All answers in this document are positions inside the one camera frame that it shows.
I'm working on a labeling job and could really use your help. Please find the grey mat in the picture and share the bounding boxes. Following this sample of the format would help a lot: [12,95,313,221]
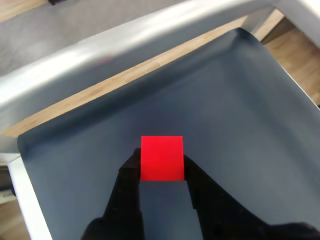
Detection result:
[16,27,320,240]

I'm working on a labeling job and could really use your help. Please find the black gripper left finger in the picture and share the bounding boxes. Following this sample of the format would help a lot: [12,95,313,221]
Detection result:
[79,147,146,240]

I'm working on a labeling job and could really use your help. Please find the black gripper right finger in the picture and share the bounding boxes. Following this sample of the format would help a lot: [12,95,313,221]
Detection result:
[183,154,320,240]

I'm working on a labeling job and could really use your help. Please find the grey carpet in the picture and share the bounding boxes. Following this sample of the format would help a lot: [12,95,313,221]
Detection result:
[0,0,191,76]

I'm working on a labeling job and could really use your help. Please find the red cube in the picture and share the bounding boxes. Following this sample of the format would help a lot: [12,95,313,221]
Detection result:
[139,135,186,182]

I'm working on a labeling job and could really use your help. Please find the silver metal frame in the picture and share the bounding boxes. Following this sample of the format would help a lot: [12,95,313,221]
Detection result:
[0,0,320,240]

